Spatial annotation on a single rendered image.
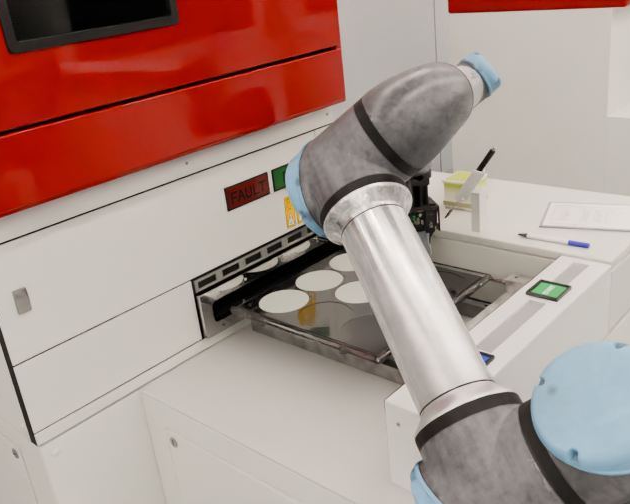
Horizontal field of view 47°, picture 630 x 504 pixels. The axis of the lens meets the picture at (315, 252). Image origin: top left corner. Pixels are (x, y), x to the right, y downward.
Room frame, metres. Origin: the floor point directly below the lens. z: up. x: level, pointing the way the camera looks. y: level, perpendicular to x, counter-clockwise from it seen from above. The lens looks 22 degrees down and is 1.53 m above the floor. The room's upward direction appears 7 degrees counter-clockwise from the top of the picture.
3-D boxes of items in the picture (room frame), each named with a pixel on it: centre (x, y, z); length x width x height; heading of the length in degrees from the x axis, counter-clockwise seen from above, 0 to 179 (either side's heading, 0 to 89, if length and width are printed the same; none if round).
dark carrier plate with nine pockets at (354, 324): (1.28, -0.08, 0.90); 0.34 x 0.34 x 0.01; 46
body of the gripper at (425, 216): (1.35, -0.21, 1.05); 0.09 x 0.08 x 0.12; 6
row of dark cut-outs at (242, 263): (1.42, 0.09, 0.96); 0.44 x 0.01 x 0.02; 136
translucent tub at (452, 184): (1.53, -0.35, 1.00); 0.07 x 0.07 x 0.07; 48
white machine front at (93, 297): (1.30, 0.22, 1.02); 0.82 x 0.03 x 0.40; 136
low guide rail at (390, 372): (1.16, -0.04, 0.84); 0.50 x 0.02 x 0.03; 46
